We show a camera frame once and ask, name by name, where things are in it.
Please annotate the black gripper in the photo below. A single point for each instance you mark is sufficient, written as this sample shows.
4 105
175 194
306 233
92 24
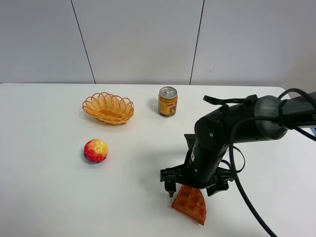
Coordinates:
200 170

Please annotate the gold energy drink can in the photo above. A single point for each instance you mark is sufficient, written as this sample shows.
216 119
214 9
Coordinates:
167 101

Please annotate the orange woven plastic basket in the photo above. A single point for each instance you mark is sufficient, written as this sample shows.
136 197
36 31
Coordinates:
108 108

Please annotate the orange waffle wedge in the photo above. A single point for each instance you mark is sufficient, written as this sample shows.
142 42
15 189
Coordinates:
190 202

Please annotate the red yellow bumpy ball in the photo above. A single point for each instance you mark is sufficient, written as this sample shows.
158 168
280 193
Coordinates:
95 151

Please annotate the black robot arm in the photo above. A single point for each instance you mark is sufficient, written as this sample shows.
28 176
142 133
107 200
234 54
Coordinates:
245 120

